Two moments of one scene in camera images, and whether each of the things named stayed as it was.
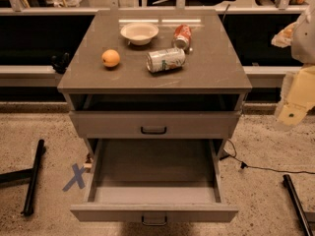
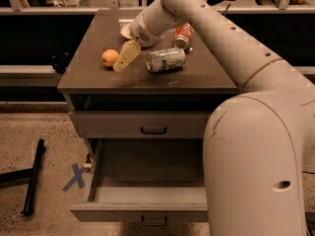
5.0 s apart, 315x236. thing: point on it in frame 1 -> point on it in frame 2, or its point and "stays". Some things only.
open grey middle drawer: (155, 181) stays
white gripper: (305, 39) -> (140, 33)
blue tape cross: (77, 178) stays
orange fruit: (110, 57) stays
